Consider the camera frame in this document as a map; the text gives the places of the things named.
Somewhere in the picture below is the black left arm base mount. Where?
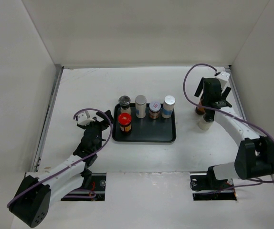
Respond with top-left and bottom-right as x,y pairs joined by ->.
61,169 -> 107,201

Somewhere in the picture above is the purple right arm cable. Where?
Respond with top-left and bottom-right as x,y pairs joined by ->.
183,63 -> 274,195

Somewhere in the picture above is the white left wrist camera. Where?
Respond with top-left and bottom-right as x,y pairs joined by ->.
74,111 -> 94,126

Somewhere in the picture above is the black cap white bottle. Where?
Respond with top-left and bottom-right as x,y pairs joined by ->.
198,113 -> 214,131

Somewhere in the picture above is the small white red label jar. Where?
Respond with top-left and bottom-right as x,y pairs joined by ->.
149,101 -> 161,119

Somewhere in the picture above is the clear lid pepper grinder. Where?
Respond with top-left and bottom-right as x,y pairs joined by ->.
118,95 -> 131,114

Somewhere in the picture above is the black rectangular tray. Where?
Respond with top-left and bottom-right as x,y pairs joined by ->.
112,103 -> 177,143

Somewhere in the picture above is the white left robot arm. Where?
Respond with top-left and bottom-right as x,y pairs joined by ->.
7,108 -> 113,228

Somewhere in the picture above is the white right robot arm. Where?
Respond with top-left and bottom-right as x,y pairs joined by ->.
195,78 -> 274,190

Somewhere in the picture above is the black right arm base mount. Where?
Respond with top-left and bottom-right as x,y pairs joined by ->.
190,168 -> 237,201

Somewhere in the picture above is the silver lid white shaker bottle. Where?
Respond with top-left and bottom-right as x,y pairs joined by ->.
135,95 -> 147,119

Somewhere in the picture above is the red lid orange sauce jar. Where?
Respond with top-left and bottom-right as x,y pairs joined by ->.
195,100 -> 205,115

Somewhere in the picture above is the silver lid blue label bottle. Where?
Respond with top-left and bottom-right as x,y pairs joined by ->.
161,95 -> 176,119

